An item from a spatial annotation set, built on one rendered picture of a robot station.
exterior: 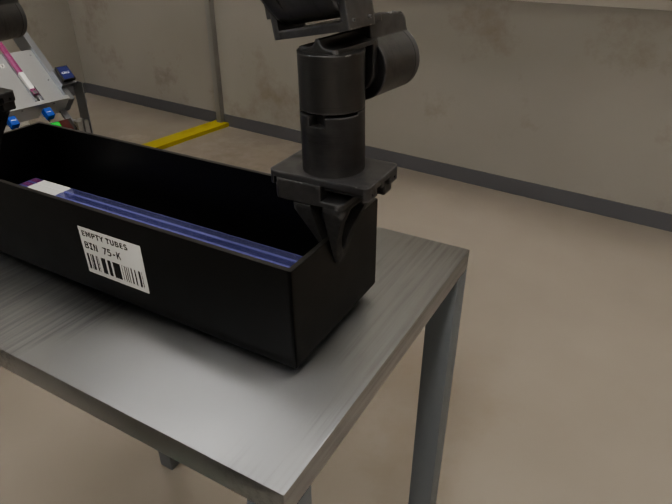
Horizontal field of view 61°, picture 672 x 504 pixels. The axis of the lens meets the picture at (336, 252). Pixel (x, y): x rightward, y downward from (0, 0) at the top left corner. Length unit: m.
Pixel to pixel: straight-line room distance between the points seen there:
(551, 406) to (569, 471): 0.23
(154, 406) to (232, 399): 0.07
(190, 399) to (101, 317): 0.18
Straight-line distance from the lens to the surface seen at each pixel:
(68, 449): 1.72
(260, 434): 0.52
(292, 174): 0.52
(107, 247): 0.67
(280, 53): 3.64
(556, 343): 2.03
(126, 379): 0.60
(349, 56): 0.48
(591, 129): 2.88
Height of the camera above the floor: 1.18
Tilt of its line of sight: 30 degrees down
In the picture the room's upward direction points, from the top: straight up
